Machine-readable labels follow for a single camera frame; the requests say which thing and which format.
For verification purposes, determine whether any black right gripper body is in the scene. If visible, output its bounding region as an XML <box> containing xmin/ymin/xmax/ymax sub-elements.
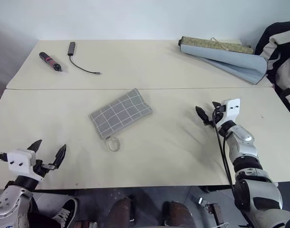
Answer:
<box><xmin>204</xmin><ymin>105</ymin><xmax>228</xmax><ymax>127</ymax></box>

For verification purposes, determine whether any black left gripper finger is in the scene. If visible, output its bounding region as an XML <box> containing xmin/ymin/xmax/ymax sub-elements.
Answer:
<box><xmin>52</xmin><ymin>143</ymin><xmax>68</xmax><ymax>170</ymax></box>
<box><xmin>27</xmin><ymin>139</ymin><xmax>43</xmax><ymax>153</ymax></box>

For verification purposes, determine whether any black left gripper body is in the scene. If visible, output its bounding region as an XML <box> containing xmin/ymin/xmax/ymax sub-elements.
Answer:
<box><xmin>31</xmin><ymin>159</ymin><xmax>57</xmax><ymax>182</ymax></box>

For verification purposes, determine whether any grey checked fabric pouch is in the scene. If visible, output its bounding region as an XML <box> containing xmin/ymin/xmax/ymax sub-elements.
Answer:
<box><xmin>88</xmin><ymin>88</ymin><xmax>154</xmax><ymax>141</ymax></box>

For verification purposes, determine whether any rolled blue green mat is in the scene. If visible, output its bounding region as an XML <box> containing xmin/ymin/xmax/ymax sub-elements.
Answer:
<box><xmin>177</xmin><ymin>36</ymin><xmax>269</xmax><ymax>86</ymax></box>

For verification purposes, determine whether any black sneaker with white laces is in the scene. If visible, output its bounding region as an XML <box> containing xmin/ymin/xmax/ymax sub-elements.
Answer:
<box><xmin>50</xmin><ymin>198</ymin><xmax>78</xmax><ymax>228</ymax></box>

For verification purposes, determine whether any black and white jacket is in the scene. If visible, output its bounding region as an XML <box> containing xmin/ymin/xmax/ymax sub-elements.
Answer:
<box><xmin>253</xmin><ymin>20</ymin><xmax>290</xmax><ymax>125</ymax></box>

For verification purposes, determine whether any dark rounded brown shape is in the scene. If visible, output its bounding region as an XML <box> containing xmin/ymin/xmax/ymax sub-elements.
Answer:
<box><xmin>164</xmin><ymin>200</ymin><xmax>193</xmax><ymax>228</ymax></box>
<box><xmin>107</xmin><ymin>198</ymin><xmax>136</xmax><ymax>228</ymax></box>

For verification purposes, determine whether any black pink electric screwdriver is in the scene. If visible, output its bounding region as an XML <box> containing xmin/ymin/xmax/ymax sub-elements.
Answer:
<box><xmin>39</xmin><ymin>52</ymin><xmax>65</xmax><ymax>73</ymax></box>

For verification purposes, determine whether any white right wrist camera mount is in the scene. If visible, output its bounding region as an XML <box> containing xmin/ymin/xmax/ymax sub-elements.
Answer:
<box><xmin>221</xmin><ymin>97</ymin><xmax>241</xmax><ymax>126</ymax></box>

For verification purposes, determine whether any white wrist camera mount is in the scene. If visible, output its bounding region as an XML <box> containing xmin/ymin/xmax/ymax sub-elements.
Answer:
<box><xmin>6</xmin><ymin>149</ymin><xmax>37</xmax><ymax>177</ymax></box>
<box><xmin>221</xmin><ymin>97</ymin><xmax>241</xmax><ymax>126</ymax></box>

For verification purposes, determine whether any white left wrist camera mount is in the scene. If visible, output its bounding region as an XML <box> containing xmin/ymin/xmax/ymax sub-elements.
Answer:
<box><xmin>6</xmin><ymin>149</ymin><xmax>37</xmax><ymax>177</ymax></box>

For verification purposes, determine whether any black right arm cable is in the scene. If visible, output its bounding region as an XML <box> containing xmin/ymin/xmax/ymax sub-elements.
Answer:
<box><xmin>212</xmin><ymin>111</ymin><xmax>239</xmax><ymax>193</ymax></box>

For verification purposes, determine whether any clear zipper pull ring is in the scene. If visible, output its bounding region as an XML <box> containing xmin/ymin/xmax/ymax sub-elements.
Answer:
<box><xmin>104</xmin><ymin>136</ymin><xmax>124</xmax><ymax>152</ymax></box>

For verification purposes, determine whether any brown block with metal bracket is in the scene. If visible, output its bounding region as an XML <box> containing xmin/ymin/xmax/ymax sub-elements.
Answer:
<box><xmin>196</xmin><ymin>196</ymin><xmax>223</xmax><ymax>225</ymax></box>

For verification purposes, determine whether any grey USB hub with cable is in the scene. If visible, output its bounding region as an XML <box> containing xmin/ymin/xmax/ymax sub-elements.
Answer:
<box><xmin>68</xmin><ymin>41</ymin><xmax>103</xmax><ymax>76</ymax></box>

